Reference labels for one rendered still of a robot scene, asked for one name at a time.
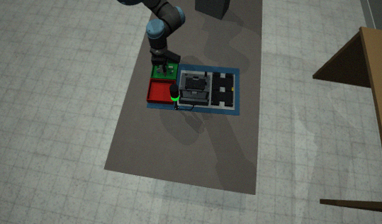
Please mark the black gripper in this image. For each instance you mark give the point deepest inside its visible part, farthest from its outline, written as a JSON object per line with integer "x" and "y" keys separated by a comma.
{"x": 161, "y": 62}

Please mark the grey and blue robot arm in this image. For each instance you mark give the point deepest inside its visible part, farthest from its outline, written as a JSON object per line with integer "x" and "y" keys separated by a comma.
{"x": 157, "y": 30}

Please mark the green bin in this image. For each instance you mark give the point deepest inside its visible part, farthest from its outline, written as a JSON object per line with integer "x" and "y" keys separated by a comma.
{"x": 157, "y": 76}

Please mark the red open-top bin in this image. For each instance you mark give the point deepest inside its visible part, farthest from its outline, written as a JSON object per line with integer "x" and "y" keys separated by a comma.
{"x": 158, "y": 91}

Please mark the green circuit board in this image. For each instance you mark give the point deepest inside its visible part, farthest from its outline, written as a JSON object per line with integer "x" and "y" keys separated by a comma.
{"x": 170, "y": 71}

